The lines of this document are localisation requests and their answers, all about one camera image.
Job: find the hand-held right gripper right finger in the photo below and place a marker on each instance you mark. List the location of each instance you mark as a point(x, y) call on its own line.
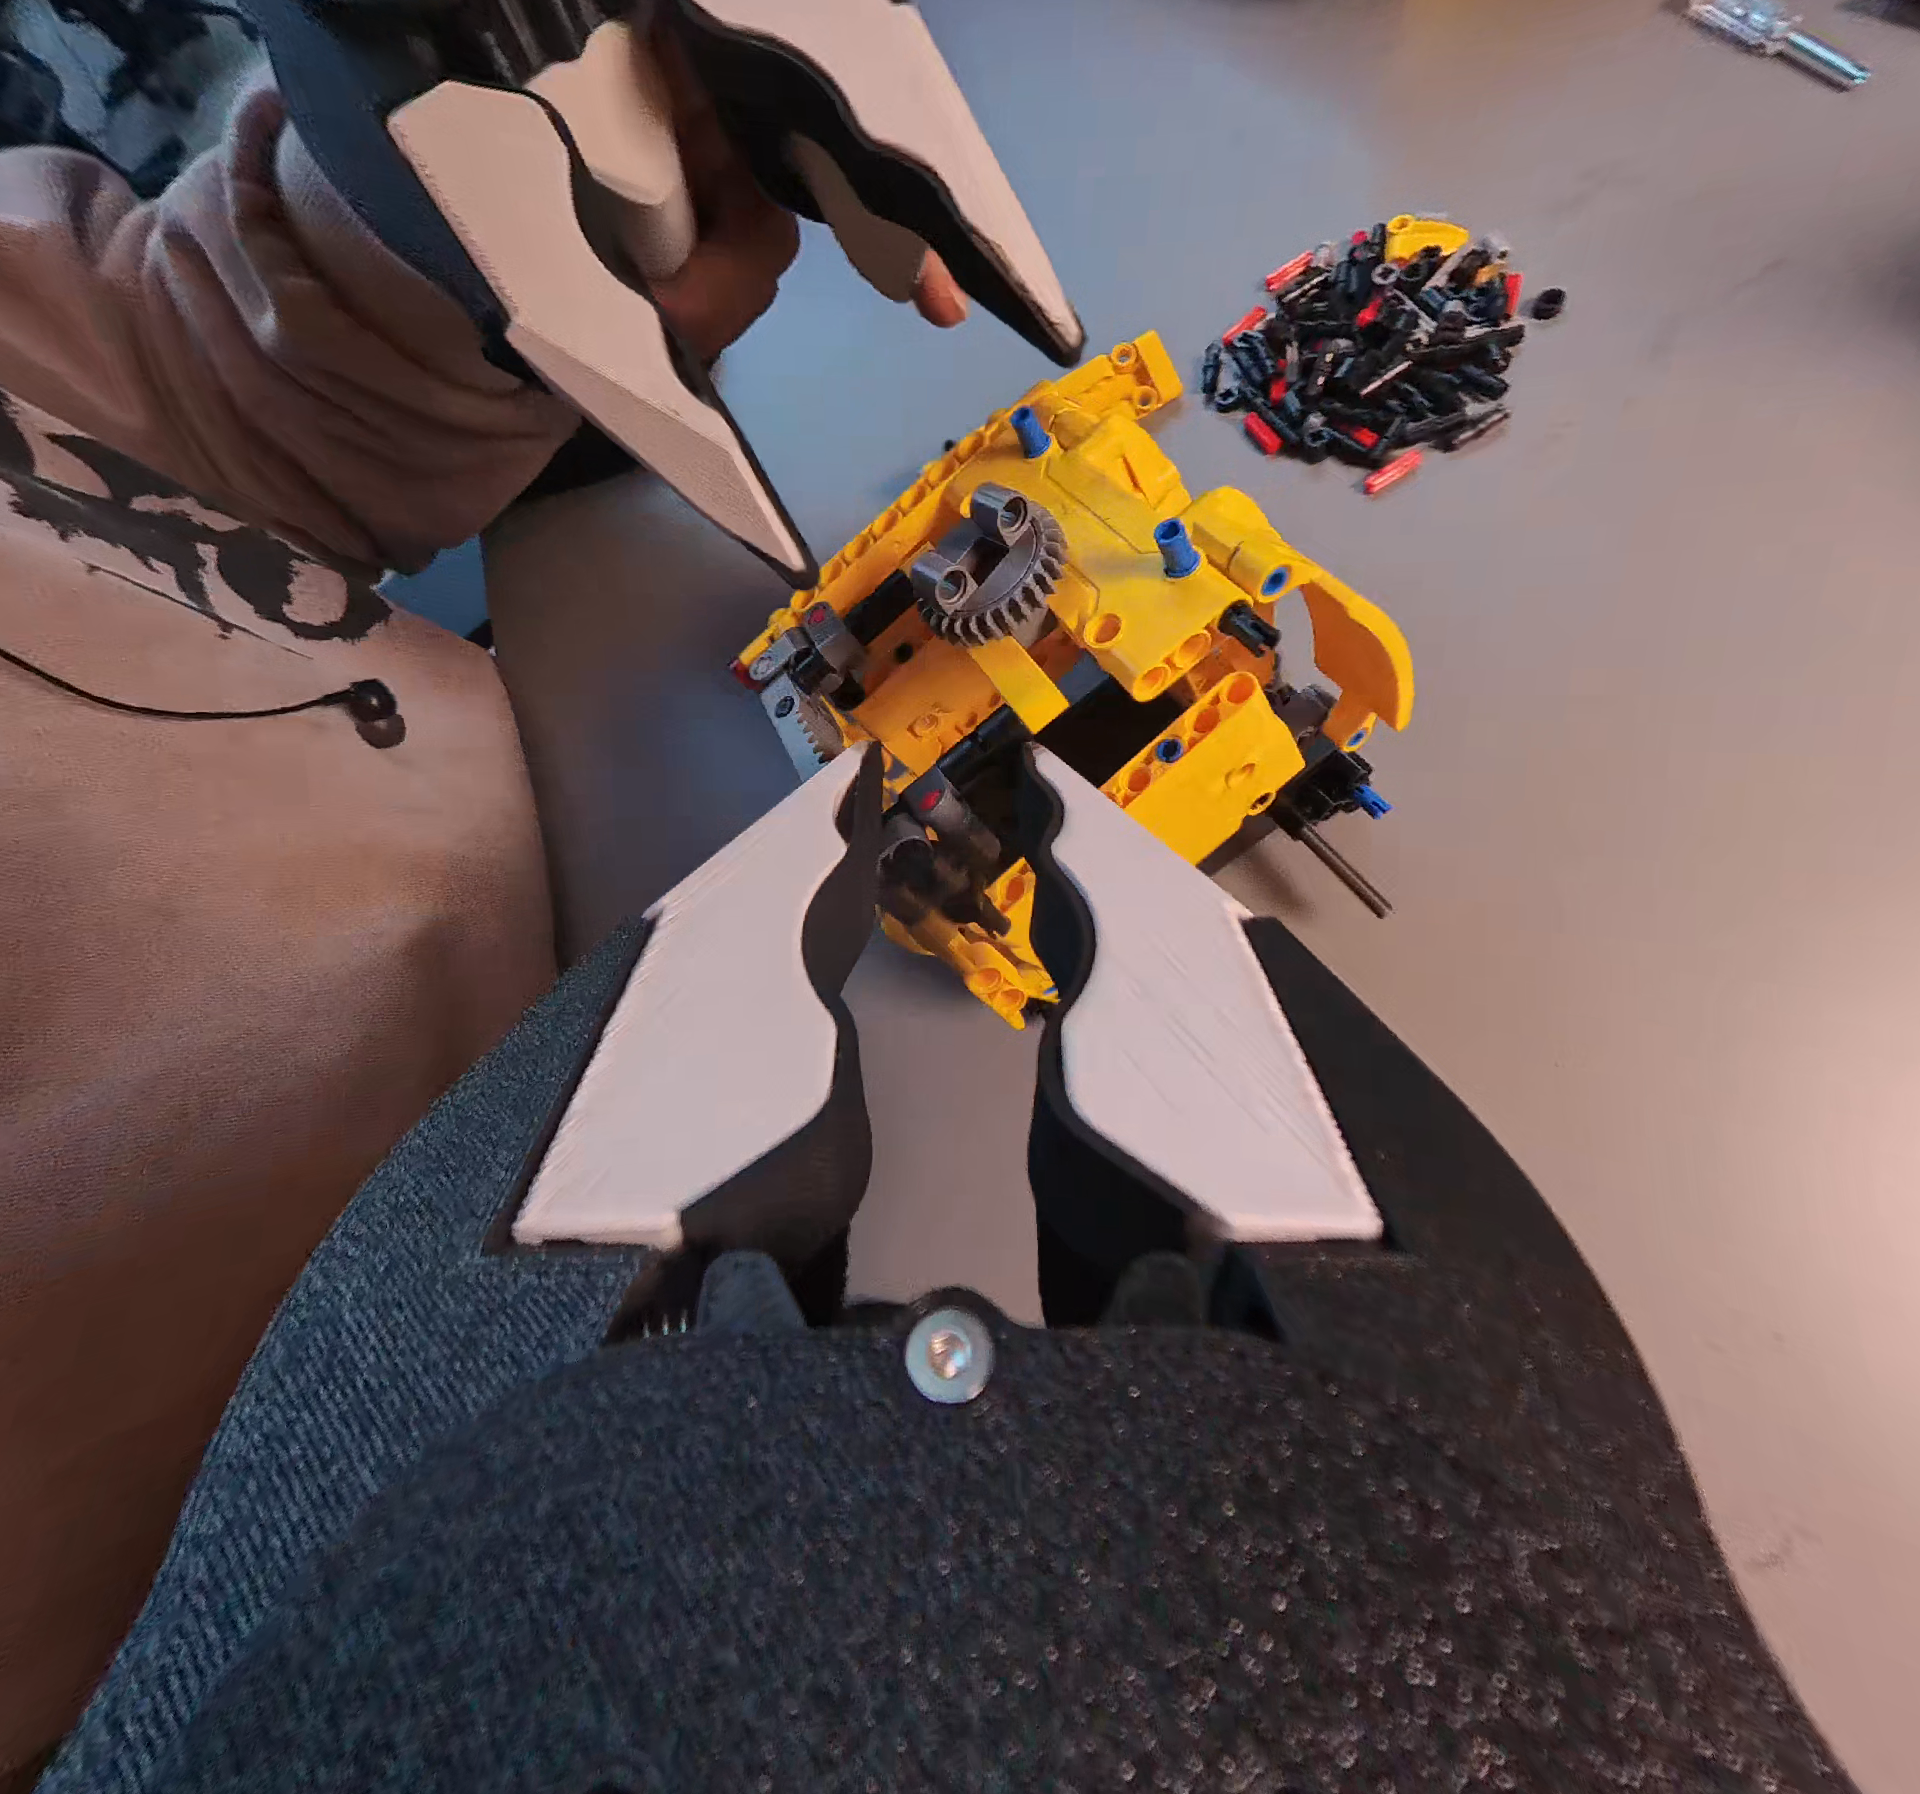
point(1200, 1058)

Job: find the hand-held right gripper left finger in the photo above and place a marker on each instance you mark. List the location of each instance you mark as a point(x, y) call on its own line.
point(704, 1058)

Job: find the yellow brick robot model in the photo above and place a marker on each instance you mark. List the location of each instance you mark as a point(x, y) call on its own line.
point(1110, 474)

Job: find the person's left forearm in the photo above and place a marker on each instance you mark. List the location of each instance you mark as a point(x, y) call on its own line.
point(224, 324)

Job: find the grey desk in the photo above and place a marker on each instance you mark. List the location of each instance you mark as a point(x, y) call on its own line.
point(1651, 773)

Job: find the person's left hand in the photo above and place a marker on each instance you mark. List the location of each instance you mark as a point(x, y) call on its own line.
point(737, 278)

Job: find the pile of small connector pins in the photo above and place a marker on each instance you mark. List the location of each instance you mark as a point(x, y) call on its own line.
point(1381, 353)

